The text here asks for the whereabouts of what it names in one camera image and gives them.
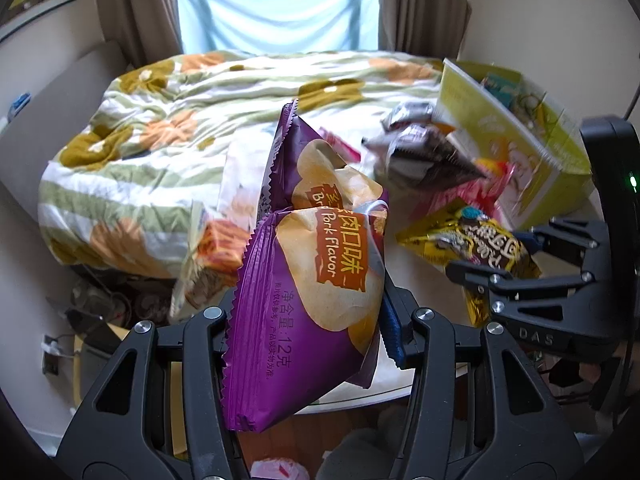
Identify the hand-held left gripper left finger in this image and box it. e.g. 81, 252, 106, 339
52, 290, 251, 480

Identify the grey silver snack packet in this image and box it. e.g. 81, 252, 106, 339
381, 101, 437, 132

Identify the pink white plastic bag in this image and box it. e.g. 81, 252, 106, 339
249, 458, 309, 480

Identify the blue window cloth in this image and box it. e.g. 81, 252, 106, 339
175, 0, 386, 56

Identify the purple potato chip packet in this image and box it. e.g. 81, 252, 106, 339
221, 204, 390, 432
257, 101, 390, 221

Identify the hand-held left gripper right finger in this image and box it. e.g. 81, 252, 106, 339
380, 285, 586, 480

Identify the clear orange snack packet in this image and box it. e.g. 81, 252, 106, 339
169, 199, 262, 322

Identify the wall socket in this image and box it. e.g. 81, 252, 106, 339
41, 334, 76, 377

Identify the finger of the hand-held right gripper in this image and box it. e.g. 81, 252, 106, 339
444, 259, 597, 314
515, 219, 609, 262

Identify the beige headboard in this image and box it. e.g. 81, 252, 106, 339
0, 40, 136, 201

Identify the green cardboard box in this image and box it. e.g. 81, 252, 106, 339
434, 57, 597, 232

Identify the brown curtain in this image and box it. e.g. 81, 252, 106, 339
377, 0, 474, 62
92, 0, 184, 69

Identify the dark brown snack packet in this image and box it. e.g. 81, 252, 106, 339
364, 124, 493, 193

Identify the floral green striped blanket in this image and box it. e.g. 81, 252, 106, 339
37, 50, 447, 281

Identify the yellow black snack packet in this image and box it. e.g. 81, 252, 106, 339
396, 204, 542, 327

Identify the white floral tablecloth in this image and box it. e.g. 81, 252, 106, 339
220, 125, 603, 415

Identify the teal snack packet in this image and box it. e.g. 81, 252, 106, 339
481, 73, 522, 107

